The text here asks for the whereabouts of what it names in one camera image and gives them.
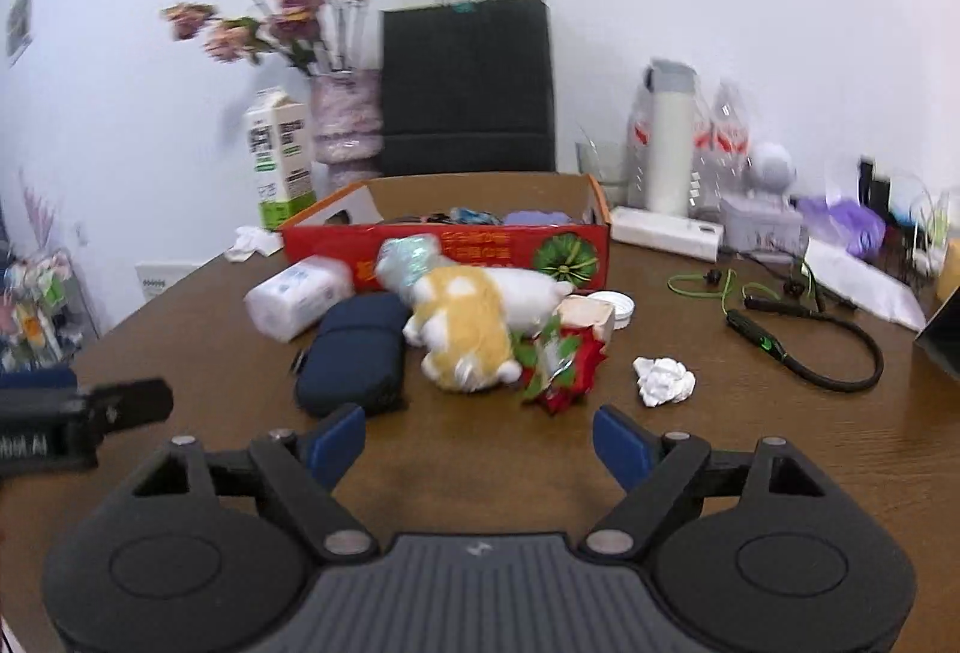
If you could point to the red snack wrapper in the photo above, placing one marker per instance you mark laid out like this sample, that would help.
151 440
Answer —
562 372

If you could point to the white tissue pack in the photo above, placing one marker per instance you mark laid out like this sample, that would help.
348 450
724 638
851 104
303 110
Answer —
296 297

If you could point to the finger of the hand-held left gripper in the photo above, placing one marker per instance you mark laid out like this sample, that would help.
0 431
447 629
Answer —
131 404

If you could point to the colourful storage rack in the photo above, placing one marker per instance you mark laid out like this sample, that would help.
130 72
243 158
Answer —
37 308

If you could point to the white wall box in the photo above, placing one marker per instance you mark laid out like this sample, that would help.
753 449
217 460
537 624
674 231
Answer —
161 278

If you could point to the black green neckband earphones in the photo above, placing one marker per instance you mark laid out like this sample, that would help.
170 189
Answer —
757 332

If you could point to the pink marbled vase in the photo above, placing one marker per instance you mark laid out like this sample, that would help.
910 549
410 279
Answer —
345 117

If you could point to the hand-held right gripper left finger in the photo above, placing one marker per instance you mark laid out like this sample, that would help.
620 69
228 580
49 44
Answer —
339 443

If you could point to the wall picture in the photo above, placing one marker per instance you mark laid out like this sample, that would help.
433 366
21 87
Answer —
21 20

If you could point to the purple plastic bag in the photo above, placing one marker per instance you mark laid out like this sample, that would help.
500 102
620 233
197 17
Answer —
844 222

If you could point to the white paper ball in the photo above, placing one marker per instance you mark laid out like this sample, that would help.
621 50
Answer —
664 382

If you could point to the clear water bottle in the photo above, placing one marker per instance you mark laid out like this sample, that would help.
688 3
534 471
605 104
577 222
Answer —
724 136
637 143

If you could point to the purple cloth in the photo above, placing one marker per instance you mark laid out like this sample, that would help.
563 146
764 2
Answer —
536 218

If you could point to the white and yellow plush toy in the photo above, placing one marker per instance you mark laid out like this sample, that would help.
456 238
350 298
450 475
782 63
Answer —
465 316

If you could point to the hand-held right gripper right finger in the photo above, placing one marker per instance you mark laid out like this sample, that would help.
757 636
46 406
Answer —
619 447

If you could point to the navy zip pouch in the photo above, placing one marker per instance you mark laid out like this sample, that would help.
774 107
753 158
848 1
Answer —
356 353

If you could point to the red cardboard box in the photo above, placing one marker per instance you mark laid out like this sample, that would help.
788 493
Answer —
487 248

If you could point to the white power bank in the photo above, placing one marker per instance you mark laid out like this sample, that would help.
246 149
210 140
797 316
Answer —
664 233

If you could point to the white paper bag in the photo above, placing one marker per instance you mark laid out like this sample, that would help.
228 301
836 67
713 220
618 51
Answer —
862 282

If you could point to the clear drinking glass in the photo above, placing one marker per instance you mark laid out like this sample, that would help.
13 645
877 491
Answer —
600 169

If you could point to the teal crinkled plastic packet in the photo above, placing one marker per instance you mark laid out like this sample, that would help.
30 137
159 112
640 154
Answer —
405 263

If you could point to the grey tissue box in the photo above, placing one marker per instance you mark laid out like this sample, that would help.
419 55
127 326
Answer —
761 226

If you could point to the crumpled white tissue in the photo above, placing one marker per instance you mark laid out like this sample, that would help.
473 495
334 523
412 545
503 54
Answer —
251 242

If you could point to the milk carton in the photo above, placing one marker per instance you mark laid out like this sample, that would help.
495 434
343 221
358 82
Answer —
281 158

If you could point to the beige paper packet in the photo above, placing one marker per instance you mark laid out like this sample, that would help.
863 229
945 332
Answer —
585 316

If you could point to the wooden desk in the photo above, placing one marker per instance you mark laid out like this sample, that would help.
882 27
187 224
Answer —
465 465

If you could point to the blue patterned packet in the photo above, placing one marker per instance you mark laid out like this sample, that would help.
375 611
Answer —
476 216

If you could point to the white round camera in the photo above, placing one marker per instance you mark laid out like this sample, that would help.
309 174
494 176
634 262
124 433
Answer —
771 167

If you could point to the white round lid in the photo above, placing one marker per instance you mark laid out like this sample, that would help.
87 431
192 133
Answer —
616 307

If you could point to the white thermos flask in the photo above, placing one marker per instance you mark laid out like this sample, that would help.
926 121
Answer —
671 151

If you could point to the black paper bag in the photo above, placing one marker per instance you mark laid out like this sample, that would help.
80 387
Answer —
469 83

